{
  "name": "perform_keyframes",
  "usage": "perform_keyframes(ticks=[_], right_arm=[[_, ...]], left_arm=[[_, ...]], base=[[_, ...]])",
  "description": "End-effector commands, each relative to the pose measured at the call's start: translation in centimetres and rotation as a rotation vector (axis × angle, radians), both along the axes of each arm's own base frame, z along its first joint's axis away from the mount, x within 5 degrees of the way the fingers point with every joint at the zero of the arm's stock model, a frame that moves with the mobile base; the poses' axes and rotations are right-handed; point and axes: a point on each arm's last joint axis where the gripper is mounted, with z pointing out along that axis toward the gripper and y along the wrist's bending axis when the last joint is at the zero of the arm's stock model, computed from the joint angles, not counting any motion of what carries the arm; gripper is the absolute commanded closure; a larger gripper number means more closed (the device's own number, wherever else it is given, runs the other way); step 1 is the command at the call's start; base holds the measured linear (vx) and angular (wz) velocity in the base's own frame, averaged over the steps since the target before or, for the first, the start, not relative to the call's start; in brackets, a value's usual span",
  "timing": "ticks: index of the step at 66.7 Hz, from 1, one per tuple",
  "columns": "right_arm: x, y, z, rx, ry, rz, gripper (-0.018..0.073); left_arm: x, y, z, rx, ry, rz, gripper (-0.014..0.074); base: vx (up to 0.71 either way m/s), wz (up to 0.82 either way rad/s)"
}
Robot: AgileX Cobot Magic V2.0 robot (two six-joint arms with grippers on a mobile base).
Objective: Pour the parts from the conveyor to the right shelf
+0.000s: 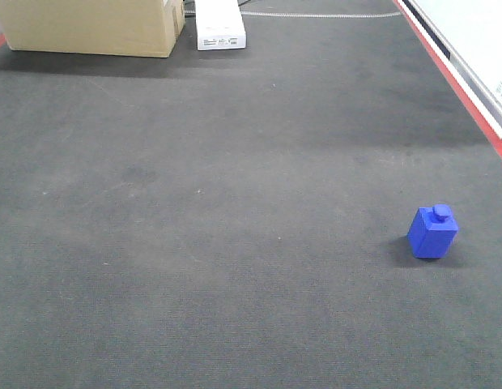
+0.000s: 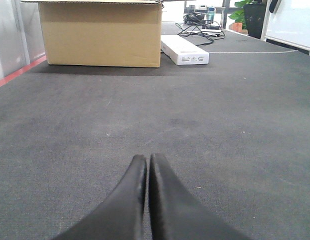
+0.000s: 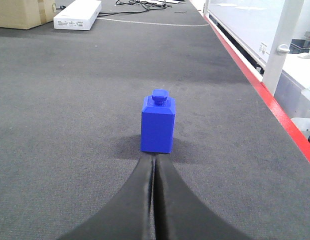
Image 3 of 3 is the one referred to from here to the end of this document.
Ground black cables on conveyor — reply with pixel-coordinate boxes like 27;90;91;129
96;0;171;18

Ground brown cardboard box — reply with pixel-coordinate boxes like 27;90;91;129
0;0;57;30

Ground white long cardboard box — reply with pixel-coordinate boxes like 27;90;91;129
53;0;102;31

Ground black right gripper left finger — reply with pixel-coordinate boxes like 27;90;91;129
59;156;154;240

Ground white frame post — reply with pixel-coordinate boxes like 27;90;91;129
262;0;304;95

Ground blue plastic bottle part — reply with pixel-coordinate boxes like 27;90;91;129
140;89;176;154

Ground red conveyor side rail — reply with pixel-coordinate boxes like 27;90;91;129
191;0;310;164

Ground white side panel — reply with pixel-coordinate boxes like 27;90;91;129
207;0;285;67

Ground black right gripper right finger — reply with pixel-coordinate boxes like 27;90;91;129
153;154;250;240

